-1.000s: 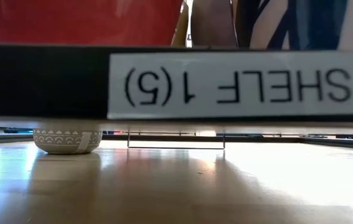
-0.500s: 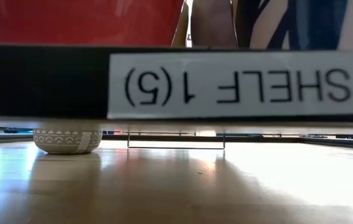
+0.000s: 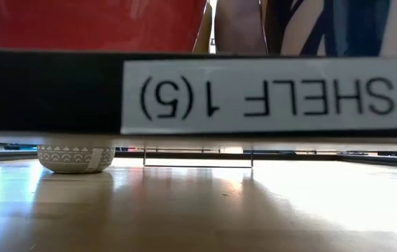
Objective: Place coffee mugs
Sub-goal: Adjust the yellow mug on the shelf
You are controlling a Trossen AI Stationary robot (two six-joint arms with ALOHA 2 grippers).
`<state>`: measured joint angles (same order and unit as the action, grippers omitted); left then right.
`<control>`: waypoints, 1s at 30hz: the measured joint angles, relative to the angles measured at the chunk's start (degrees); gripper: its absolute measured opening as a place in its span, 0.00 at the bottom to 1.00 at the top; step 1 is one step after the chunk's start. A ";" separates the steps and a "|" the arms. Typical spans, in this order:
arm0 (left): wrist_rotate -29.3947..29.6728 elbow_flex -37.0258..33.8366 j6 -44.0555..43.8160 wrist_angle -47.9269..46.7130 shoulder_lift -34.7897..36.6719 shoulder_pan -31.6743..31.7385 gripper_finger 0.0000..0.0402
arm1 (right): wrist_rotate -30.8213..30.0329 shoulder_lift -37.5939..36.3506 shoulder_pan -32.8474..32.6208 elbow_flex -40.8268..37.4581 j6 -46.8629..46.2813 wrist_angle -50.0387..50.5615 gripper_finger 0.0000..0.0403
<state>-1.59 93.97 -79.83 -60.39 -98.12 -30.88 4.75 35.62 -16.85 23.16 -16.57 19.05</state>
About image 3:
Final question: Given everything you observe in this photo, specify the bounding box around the red plastic cup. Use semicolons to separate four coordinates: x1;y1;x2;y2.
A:
0;0;209;53

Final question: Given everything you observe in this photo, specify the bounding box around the white mug blue leaf print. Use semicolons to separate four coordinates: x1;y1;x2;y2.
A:
265;0;397;58

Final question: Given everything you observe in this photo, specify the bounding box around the white paper shelf label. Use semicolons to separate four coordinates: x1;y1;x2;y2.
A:
120;57;397;136

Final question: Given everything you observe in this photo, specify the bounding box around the white patterned bowl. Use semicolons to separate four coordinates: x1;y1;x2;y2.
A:
36;144;116;175

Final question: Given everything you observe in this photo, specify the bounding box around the wooden shelf black metal frame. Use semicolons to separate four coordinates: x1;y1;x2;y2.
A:
0;48;397;169

